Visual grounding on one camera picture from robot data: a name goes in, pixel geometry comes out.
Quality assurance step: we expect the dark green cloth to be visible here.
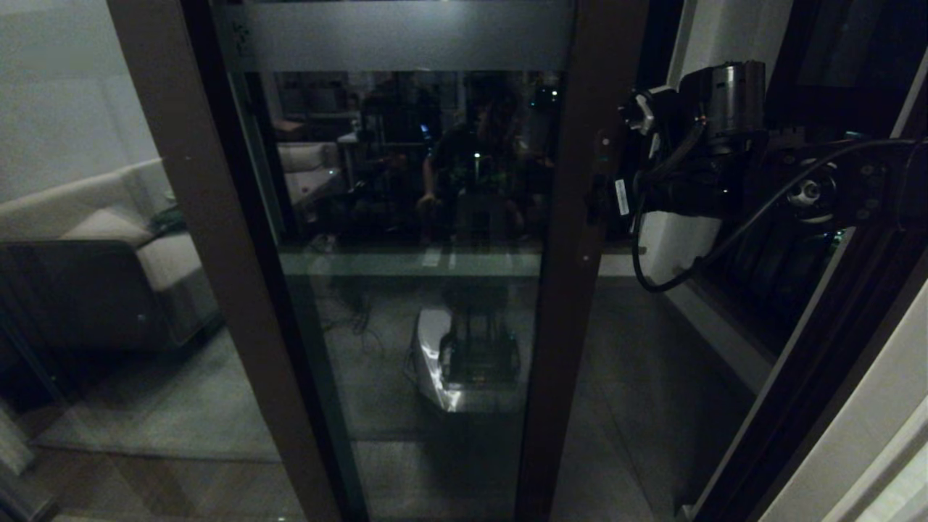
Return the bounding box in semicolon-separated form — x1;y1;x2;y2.
151;203;183;236

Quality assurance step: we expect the grey floor rug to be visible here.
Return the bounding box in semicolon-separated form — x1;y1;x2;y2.
33;330;282;465

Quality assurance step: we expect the sliding glass door brown frame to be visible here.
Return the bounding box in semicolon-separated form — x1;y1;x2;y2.
210;0;651;522

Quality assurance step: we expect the light grey sofa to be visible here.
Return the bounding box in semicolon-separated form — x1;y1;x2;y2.
0;159;222;356

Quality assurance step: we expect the fixed glass door panel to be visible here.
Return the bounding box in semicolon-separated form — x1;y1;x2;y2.
0;0;372;522

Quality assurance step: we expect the light grey sofa cushion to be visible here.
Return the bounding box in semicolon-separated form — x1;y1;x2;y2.
62;207;160;249

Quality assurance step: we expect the dark brown door jamb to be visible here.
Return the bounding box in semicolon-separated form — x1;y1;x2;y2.
692;217;928;522

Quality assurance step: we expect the smooth black right arm cable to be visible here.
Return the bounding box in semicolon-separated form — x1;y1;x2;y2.
629;138;928;294

